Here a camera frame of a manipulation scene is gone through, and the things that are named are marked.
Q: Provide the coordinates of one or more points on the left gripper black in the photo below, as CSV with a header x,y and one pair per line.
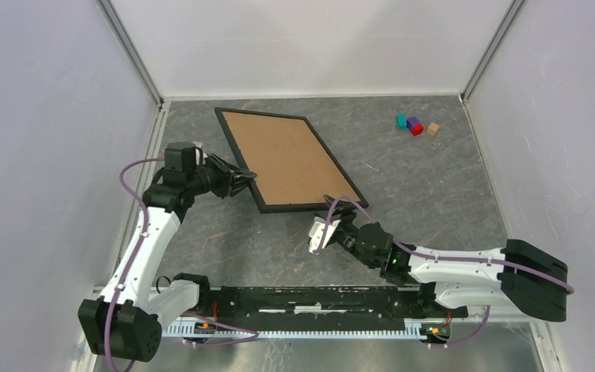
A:
x,y
228,182

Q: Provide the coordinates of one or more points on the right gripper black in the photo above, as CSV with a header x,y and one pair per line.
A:
x,y
346,211

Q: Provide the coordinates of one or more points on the black picture frame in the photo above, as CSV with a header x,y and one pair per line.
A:
x,y
261,205

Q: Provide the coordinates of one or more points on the brown backing board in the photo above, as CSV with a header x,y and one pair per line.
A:
x,y
287,159

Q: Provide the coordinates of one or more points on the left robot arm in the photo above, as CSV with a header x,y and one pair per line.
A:
x,y
125,321

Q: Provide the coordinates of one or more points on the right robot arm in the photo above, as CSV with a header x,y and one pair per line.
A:
x,y
517,275

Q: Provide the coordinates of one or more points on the teal cube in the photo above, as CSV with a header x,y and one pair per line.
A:
x,y
401,121

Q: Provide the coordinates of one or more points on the red cube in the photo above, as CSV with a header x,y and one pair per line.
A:
x,y
417,130

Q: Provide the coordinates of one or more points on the purple cube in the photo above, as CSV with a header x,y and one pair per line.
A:
x,y
413,120

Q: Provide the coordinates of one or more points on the tan wooden cube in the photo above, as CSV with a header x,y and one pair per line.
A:
x,y
433,129

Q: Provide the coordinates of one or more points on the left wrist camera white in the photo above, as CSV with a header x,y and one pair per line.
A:
x,y
199,153

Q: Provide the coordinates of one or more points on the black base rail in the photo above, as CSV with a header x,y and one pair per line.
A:
x,y
322,308

